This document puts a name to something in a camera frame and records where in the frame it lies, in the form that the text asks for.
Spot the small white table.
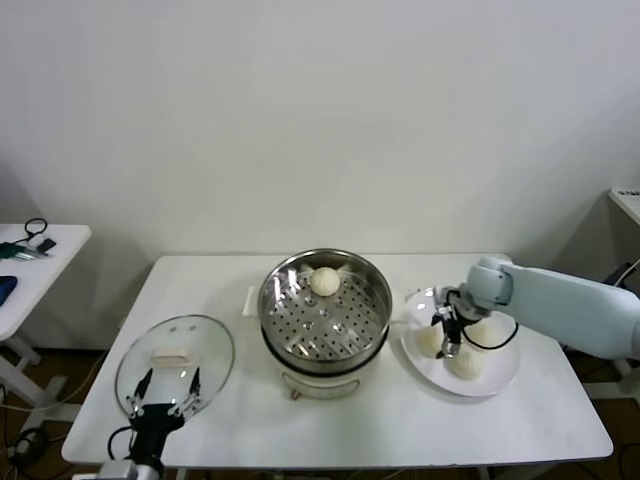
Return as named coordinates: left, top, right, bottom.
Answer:
left=0, top=222, right=93, bottom=416

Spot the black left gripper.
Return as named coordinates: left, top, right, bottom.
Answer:
left=124, top=367, right=204, bottom=464

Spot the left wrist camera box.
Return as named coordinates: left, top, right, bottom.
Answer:
left=97, top=459, right=140, bottom=480

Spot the steel perforated steamer basket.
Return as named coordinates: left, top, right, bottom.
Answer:
left=258, top=248, right=395, bottom=376

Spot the black floor cable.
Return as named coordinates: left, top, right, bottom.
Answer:
left=0, top=424, right=51, bottom=466

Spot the white steamed baozi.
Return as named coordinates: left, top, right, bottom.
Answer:
left=417, top=327, right=447, bottom=359
left=464, top=319, right=503, bottom=352
left=310, top=267, right=342, bottom=297
left=446, top=349, right=487, bottom=382

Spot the green tool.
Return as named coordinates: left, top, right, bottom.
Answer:
left=0, top=239, right=31, bottom=261

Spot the white labelled table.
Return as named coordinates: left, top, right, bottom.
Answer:
left=608, top=187, right=640, bottom=226

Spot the white floor cable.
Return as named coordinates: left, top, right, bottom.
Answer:
left=0, top=349, right=109, bottom=412

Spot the white electric cooker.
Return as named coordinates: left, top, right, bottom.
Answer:
left=242, top=284, right=412, bottom=404

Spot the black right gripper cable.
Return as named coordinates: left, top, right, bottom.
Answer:
left=457, top=309, right=520, bottom=351

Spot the black power adapter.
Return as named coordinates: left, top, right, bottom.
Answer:
left=602, top=262, right=634, bottom=289

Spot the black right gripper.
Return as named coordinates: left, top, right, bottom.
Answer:
left=430, top=294, right=476, bottom=360

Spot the glass lid with cream handle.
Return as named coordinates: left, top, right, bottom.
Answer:
left=113, top=313, right=236, bottom=419

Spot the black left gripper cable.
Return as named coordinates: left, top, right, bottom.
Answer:
left=107, top=423, right=139, bottom=462

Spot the white round plate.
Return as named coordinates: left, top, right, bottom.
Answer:
left=399, top=286, right=523, bottom=399

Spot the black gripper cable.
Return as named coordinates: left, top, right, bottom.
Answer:
left=107, top=423, right=139, bottom=462
left=457, top=309, right=520, bottom=351

